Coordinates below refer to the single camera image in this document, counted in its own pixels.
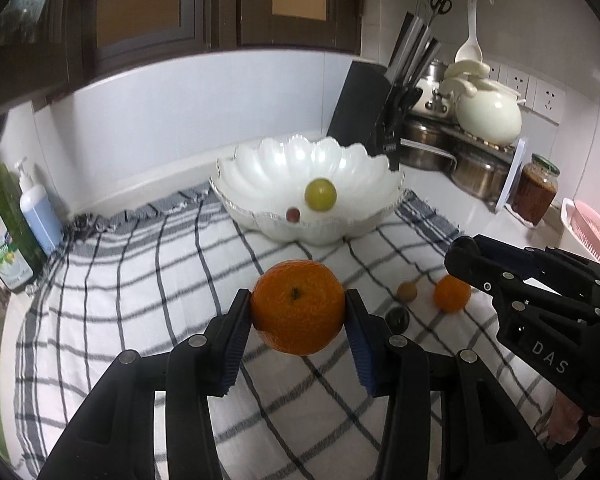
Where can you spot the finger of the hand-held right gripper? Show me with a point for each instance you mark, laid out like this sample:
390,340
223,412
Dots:
472,265
522,257

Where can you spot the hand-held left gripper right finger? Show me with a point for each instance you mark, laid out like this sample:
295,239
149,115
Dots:
362,355

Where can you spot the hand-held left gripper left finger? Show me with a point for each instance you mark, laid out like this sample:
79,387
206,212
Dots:
232,350

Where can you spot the small orange mandarin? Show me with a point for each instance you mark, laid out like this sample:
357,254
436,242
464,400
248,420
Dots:
451,293

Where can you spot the dark purple plum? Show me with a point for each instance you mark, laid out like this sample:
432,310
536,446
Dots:
397,319

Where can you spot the brown longan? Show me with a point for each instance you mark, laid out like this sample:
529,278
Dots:
408,291

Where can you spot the large orange mandarin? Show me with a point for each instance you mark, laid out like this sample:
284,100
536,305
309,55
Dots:
297,305

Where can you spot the white scalloped bowl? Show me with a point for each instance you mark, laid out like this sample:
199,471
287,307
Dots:
260,170

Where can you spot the person's right hand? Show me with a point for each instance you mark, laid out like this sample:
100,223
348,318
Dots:
570,417

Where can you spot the glass jar of red sauce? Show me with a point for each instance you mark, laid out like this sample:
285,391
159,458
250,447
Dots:
535,190

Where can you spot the pink dish rack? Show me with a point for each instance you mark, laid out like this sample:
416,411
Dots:
590,230

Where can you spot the white pot rack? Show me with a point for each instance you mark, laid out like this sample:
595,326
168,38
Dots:
512,175

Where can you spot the small steel pot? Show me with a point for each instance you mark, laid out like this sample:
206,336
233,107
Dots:
480,172

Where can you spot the checked white grey cloth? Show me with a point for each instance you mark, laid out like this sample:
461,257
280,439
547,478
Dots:
130,285

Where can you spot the wide steel pot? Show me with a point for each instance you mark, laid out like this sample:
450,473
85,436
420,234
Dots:
422,145

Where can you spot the white ceramic pot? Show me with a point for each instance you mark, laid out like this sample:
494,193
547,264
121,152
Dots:
487,115

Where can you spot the red grape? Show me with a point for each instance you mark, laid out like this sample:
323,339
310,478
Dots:
293,214

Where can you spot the green round plum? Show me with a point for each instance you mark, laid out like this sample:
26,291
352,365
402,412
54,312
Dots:
321,193

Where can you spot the cream pot with steel lid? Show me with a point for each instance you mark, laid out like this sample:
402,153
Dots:
430,102

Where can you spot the black knife block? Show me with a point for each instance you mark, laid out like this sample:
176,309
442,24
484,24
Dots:
360,110

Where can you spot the white ladle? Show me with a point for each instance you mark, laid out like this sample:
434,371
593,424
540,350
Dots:
467,45

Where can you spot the blue pump bottle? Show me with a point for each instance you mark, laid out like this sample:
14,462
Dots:
37,215

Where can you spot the green dish soap bottle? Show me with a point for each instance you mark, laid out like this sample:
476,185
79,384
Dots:
5,230

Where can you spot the hanging black scissors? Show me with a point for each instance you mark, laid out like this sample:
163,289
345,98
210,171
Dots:
440,4

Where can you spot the white wall socket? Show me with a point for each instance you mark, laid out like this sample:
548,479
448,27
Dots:
550,97

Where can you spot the brown wooden wall cabinet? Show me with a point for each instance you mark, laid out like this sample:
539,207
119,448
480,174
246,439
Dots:
220,5

